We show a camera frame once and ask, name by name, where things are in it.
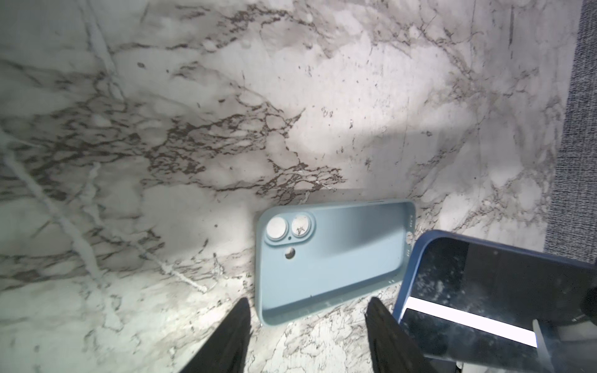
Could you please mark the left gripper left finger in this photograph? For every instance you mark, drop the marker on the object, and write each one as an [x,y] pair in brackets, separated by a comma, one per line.
[226,349]

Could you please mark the light blue phone case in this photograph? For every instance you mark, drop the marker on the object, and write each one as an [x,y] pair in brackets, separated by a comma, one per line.
[314,257]

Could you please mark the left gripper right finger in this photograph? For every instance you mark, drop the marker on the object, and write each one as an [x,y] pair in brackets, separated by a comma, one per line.
[391,348]

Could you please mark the dark blue smartphone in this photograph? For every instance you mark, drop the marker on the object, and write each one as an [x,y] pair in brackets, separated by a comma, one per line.
[485,303]

